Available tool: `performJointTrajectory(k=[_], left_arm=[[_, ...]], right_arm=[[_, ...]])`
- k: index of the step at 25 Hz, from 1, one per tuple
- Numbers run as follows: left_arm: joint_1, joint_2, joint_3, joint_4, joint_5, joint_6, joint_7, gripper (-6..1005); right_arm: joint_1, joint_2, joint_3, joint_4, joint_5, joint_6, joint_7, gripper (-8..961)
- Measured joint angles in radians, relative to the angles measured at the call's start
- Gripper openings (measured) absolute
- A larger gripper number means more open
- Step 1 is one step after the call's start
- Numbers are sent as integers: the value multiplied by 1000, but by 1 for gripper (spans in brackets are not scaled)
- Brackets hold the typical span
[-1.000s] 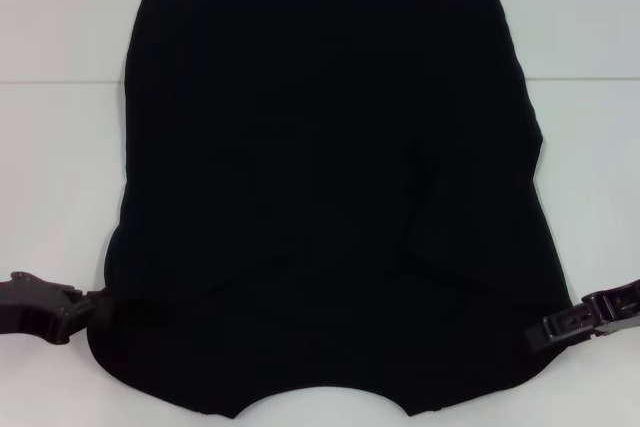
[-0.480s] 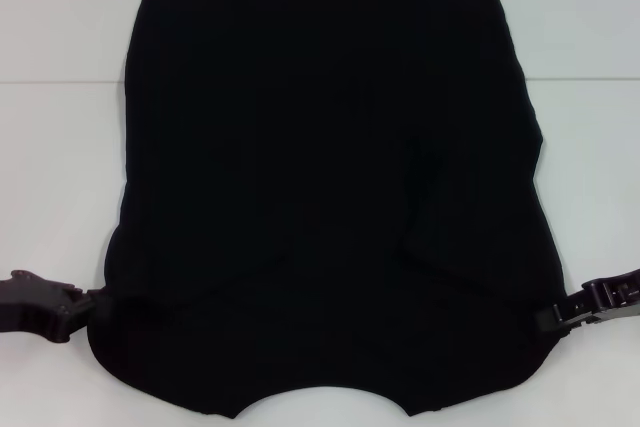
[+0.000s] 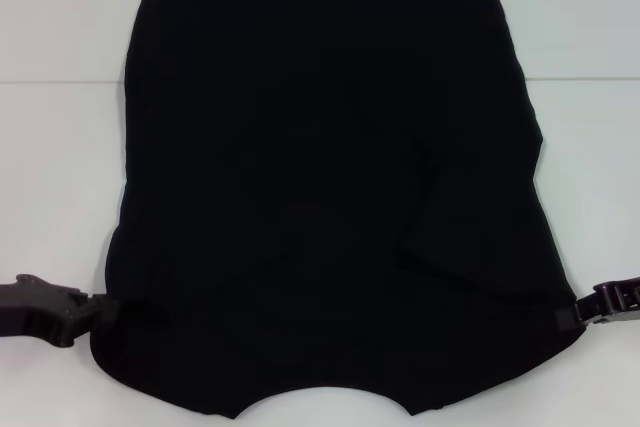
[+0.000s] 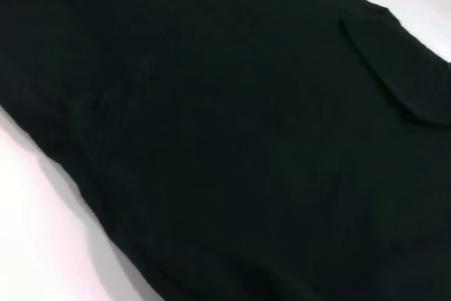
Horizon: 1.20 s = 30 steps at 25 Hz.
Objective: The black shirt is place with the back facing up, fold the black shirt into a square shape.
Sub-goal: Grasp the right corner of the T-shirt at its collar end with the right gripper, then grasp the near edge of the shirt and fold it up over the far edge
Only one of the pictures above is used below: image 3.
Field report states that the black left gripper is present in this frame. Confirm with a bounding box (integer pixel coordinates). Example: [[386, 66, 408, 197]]
[[0, 273, 122, 349]]

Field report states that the black shirt with FREE print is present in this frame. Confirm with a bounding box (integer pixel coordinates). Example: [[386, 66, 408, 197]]
[[88, 0, 589, 421]]

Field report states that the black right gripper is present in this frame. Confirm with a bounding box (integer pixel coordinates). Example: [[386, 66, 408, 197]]
[[553, 276, 640, 333]]

